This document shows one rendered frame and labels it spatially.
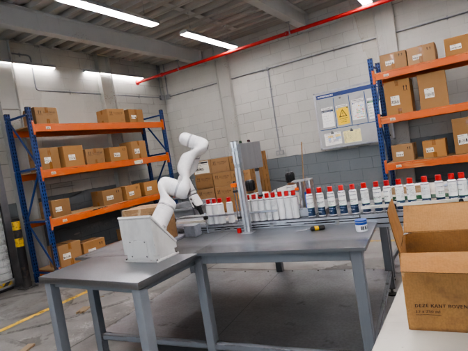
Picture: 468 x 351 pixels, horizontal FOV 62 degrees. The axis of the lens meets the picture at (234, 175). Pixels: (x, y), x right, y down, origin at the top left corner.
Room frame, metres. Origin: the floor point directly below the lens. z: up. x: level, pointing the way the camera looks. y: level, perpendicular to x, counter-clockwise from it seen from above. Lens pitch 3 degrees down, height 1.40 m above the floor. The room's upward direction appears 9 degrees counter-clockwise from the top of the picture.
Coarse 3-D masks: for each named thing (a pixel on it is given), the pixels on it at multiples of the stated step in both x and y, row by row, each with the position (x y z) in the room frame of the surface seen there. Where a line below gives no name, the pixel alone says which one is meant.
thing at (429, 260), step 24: (408, 216) 1.47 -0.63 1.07; (432, 216) 1.42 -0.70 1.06; (456, 216) 1.38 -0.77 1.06; (408, 240) 1.41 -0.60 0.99; (432, 240) 1.38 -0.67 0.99; (456, 240) 1.34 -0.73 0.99; (408, 264) 1.09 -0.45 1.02; (432, 264) 1.06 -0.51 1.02; (456, 264) 1.04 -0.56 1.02; (408, 288) 1.18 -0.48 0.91; (432, 288) 1.15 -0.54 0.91; (456, 288) 1.12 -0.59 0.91; (408, 312) 1.18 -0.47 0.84; (432, 312) 1.15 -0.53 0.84; (456, 312) 1.13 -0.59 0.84
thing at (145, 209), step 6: (150, 204) 3.08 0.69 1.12; (156, 204) 3.01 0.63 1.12; (126, 210) 2.90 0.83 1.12; (132, 210) 2.88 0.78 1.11; (138, 210) 2.86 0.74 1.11; (144, 210) 2.83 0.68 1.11; (150, 210) 2.81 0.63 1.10; (126, 216) 2.90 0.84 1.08; (132, 216) 2.88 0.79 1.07; (174, 216) 3.01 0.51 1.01; (174, 222) 3.00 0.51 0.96; (168, 228) 2.91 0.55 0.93; (174, 228) 2.98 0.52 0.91; (174, 234) 2.97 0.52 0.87
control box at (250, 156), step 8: (240, 144) 2.76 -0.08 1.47; (248, 144) 2.79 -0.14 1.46; (256, 144) 2.82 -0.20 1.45; (240, 152) 2.76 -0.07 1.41; (248, 152) 2.78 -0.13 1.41; (256, 152) 2.82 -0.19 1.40; (240, 160) 2.78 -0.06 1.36; (248, 160) 2.78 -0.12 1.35; (256, 160) 2.81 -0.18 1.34; (240, 168) 2.79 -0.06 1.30; (248, 168) 2.77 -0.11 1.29
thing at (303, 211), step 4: (304, 180) 2.80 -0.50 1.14; (312, 180) 2.87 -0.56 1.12; (300, 184) 2.85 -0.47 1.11; (304, 184) 2.80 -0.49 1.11; (308, 184) 2.90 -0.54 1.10; (312, 184) 2.85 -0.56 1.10; (300, 188) 2.85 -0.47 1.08; (308, 188) 2.90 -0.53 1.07; (312, 188) 2.84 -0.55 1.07; (312, 192) 2.82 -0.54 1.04; (304, 196) 2.90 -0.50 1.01; (304, 200) 2.89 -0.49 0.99; (304, 204) 2.88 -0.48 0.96; (316, 204) 2.88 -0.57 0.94; (300, 208) 2.81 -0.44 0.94; (304, 208) 2.80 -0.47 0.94; (316, 208) 2.87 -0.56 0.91; (300, 212) 2.81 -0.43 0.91; (304, 212) 2.80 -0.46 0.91; (316, 212) 2.84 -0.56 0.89; (300, 216) 2.82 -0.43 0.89; (304, 216) 2.80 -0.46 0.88
